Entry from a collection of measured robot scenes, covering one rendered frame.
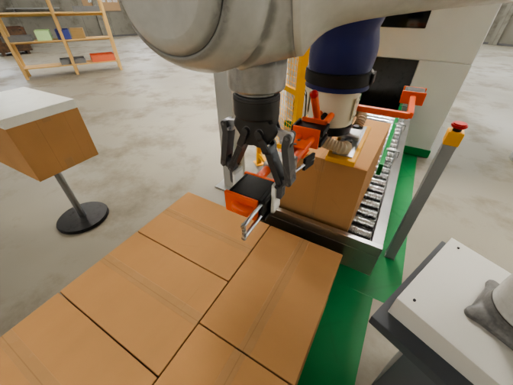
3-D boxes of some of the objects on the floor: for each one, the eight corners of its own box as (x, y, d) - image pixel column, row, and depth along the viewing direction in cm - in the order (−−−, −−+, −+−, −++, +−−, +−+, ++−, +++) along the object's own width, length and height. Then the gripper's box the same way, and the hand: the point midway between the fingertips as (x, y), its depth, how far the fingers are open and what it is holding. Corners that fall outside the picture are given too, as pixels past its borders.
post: (385, 250, 189) (448, 127, 127) (395, 253, 186) (464, 129, 124) (384, 257, 184) (449, 131, 122) (394, 260, 181) (465, 134, 119)
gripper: (329, 94, 37) (308, 208, 51) (217, 76, 45) (226, 179, 59) (312, 109, 32) (295, 231, 46) (188, 86, 40) (206, 196, 54)
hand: (256, 192), depth 51 cm, fingers closed on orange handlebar, 8 cm apart
